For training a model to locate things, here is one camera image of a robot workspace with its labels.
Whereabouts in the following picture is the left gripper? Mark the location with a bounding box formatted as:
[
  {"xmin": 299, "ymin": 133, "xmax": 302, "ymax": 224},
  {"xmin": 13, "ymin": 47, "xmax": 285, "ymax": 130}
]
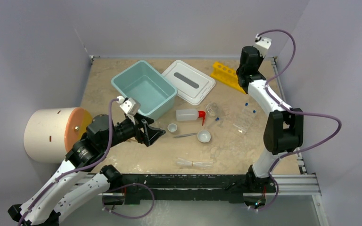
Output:
[{"xmin": 101, "ymin": 112, "xmax": 165, "ymax": 150}]

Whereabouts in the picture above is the small glass flask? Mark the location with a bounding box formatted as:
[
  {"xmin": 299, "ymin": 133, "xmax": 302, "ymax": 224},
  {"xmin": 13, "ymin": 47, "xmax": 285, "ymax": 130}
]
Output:
[{"xmin": 206, "ymin": 103, "xmax": 219, "ymax": 117}]

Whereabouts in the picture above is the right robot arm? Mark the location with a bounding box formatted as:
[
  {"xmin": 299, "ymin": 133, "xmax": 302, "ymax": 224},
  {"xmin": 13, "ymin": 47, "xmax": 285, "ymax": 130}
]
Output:
[{"xmin": 236, "ymin": 46, "xmax": 304, "ymax": 192}]

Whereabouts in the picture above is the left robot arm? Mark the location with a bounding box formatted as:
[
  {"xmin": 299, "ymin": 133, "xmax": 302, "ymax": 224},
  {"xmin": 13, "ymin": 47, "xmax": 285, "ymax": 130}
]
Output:
[{"xmin": 8, "ymin": 114, "xmax": 165, "ymax": 226}]

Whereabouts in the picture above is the small white crucible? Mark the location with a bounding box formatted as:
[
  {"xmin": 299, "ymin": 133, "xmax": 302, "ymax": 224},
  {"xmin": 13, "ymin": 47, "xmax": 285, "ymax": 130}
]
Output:
[{"xmin": 167, "ymin": 123, "xmax": 178, "ymax": 133}]

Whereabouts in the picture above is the teal plastic bin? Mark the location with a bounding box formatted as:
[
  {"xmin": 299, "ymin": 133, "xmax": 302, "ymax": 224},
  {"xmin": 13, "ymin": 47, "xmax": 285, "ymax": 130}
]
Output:
[{"xmin": 111, "ymin": 60, "xmax": 178, "ymax": 120}]

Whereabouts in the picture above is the white squeeze bottle red nozzle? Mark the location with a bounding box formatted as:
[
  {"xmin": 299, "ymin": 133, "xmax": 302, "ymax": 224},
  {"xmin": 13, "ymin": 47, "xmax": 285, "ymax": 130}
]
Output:
[{"xmin": 176, "ymin": 109, "xmax": 206, "ymax": 126}]

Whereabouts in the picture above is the white porcelain dish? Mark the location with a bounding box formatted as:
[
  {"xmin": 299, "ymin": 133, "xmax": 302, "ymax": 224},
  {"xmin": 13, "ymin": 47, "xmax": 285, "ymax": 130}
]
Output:
[{"xmin": 197, "ymin": 130, "xmax": 211, "ymax": 143}]

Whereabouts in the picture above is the white bin lid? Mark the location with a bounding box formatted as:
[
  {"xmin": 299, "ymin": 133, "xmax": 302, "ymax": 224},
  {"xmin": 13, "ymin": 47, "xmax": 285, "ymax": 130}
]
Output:
[{"xmin": 162, "ymin": 60, "xmax": 216, "ymax": 105}]

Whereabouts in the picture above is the yellow test tube rack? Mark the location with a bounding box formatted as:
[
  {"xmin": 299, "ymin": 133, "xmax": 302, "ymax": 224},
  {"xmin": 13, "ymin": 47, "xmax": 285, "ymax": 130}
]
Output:
[{"xmin": 210, "ymin": 62, "xmax": 245, "ymax": 94}]

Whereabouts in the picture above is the white cylinder orange end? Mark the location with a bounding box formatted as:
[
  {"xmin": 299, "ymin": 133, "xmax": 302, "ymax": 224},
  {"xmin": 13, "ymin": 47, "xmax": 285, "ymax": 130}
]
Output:
[{"xmin": 24, "ymin": 107, "xmax": 92, "ymax": 163}]

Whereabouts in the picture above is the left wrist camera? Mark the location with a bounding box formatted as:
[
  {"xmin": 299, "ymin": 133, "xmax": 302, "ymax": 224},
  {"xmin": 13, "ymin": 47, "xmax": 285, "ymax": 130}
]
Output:
[{"xmin": 116, "ymin": 96, "xmax": 140, "ymax": 116}]

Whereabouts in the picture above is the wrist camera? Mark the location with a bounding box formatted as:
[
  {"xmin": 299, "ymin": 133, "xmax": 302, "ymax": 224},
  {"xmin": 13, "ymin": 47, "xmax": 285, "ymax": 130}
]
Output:
[
  {"xmin": 116, "ymin": 96, "xmax": 140, "ymax": 116},
  {"xmin": 253, "ymin": 34, "xmax": 272, "ymax": 58}
]

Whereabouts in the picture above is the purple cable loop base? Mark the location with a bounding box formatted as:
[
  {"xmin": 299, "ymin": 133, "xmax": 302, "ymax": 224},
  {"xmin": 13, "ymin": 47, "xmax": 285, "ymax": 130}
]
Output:
[{"xmin": 102, "ymin": 183, "xmax": 156, "ymax": 219}]

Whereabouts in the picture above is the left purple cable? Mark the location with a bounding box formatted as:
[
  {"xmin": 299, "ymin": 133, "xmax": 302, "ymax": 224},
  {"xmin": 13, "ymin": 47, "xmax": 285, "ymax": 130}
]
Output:
[{"xmin": 17, "ymin": 98, "xmax": 121, "ymax": 226}]

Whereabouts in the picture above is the purple cable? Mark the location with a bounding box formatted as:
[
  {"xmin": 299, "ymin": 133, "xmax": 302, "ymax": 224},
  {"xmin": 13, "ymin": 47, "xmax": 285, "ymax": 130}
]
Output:
[
  {"xmin": 17, "ymin": 98, "xmax": 121, "ymax": 226},
  {"xmin": 255, "ymin": 29, "xmax": 342, "ymax": 211}
]

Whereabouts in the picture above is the black base frame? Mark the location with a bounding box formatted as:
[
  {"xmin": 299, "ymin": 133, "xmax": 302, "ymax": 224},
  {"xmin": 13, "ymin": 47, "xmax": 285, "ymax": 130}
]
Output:
[{"xmin": 101, "ymin": 164, "xmax": 277, "ymax": 207}]

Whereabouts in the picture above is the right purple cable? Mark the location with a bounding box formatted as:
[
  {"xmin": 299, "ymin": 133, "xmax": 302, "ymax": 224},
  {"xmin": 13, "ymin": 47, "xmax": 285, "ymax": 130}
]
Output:
[{"xmin": 255, "ymin": 29, "xmax": 342, "ymax": 211}]

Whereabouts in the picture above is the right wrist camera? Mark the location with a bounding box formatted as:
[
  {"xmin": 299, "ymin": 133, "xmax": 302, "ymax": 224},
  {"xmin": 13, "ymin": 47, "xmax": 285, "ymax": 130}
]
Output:
[{"xmin": 253, "ymin": 34, "xmax": 272, "ymax": 58}]

